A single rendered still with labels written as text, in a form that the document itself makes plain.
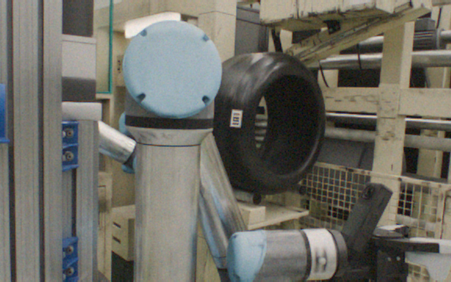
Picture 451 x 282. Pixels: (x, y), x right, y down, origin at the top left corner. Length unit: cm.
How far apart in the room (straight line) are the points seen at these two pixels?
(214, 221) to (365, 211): 24
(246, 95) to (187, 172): 93
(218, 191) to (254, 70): 87
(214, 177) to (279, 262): 18
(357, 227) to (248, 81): 90
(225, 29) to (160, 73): 141
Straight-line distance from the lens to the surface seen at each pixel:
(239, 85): 144
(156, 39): 48
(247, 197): 154
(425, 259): 68
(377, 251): 65
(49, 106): 74
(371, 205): 65
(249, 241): 58
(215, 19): 184
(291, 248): 59
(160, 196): 51
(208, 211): 67
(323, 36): 191
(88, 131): 82
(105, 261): 210
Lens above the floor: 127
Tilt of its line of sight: 6 degrees down
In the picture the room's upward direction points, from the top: 3 degrees clockwise
